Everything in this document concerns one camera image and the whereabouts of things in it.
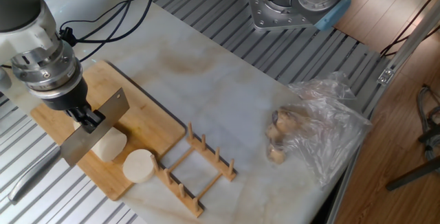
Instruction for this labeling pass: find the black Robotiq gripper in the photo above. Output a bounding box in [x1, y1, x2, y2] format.
[39, 78, 107, 135]

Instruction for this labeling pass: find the steel cleaver knife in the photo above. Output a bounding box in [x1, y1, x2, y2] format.
[7, 87, 131, 205]

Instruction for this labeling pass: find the round white radish slice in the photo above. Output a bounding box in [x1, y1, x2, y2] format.
[122, 148, 156, 183]

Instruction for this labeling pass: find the wooden cutting board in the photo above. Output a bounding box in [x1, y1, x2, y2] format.
[30, 60, 186, 201]

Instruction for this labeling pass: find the wooden peg rack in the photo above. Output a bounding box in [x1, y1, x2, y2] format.
[150, 120, 238, 218]

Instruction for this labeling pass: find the white marble slab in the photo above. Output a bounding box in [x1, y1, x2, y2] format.
[0, 0, 365, 224]

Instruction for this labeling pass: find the clear plastic bag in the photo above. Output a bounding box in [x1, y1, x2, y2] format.
[266, 71, 374, 187]

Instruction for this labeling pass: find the black stand leg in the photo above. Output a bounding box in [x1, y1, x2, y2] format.
[384, 155, 440, 192]

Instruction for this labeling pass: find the silver wrist coupling ring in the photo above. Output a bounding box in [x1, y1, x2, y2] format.
[10, 40, 84, 100]

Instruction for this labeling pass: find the black cable with clip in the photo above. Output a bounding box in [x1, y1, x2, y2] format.
[58, 0, 144, 46]

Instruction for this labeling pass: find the black cable with metal plug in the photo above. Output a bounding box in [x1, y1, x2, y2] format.
[78, 0, 158, 63]

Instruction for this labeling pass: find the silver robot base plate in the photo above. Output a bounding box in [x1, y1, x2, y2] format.
[245, 0, 322, 32]

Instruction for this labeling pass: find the silver corner bracket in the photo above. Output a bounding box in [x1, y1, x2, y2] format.
[377, 67, 395, 86]

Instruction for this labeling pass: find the aluminium frame rail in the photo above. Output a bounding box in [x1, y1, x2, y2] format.
[324, 0, 440, 224]

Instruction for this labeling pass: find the grey cable bundle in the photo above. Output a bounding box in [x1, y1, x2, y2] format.
[415, 85, 440, 161]

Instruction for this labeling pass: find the black floor cable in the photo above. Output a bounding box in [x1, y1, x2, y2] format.
[379, 0, 440, 58]

